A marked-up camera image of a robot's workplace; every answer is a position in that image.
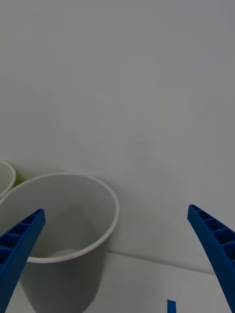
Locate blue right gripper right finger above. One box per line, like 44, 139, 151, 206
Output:
187, 204, 235, 313

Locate grey plastic bin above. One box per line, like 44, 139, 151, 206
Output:
0, 172, 120, 313

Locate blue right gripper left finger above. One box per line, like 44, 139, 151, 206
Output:
0, 208, 47, 313

